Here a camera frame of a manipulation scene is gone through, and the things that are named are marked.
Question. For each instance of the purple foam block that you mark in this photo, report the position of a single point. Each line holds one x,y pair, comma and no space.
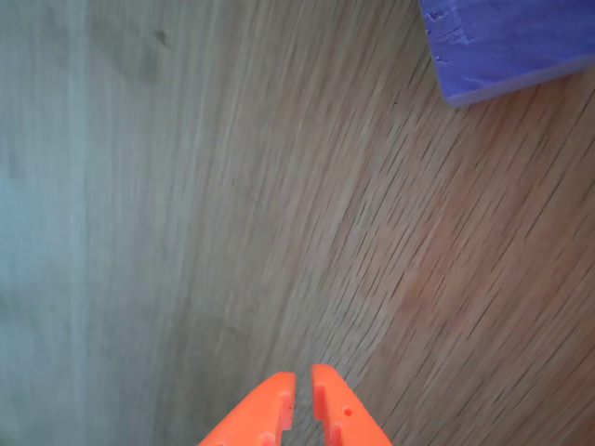
511,42

